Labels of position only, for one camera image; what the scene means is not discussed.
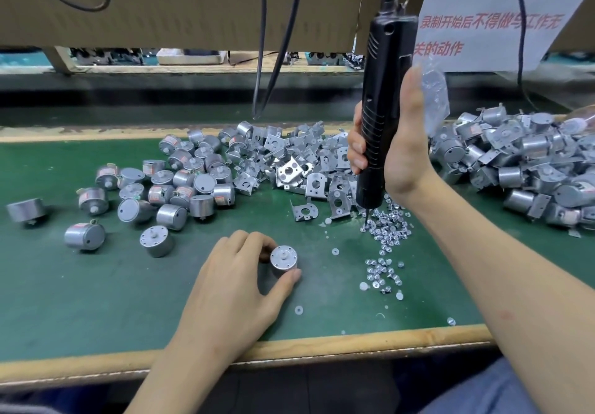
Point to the green bench mat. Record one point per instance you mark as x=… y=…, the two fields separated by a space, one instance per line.
x=37 y=321

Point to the person's right hand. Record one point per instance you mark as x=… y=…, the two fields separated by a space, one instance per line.
x=409 y=154

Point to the small clear plastic bag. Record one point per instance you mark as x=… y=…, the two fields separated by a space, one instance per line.
x=435 y=102

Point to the grey blue trousers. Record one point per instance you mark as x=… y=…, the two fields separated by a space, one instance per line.
x=479 y=390

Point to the white paper sign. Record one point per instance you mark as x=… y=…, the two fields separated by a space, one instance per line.
x=502 y=14

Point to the black electric screwdriver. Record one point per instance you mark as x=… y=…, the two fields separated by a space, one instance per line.
x=386 y=75

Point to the person's left hand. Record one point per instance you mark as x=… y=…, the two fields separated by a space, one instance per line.
x=228 y=302

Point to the brown back panel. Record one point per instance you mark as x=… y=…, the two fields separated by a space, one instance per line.
x=186 y=5

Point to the pile of assembled motors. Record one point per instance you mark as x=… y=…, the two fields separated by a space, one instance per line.
x=525 y=158

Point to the scatter of small silver screws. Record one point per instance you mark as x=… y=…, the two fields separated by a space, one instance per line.
x=381 y=237

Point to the pile of silver motors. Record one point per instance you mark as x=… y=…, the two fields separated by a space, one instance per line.
x=149 y=195

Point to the person's left forearm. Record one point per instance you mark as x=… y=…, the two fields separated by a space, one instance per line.
x=186 y=381

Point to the person's right forearm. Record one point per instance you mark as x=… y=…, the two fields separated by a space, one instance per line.
x=507 y=312

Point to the pile of metal brackets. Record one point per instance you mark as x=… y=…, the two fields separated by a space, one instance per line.
x=279 y=158

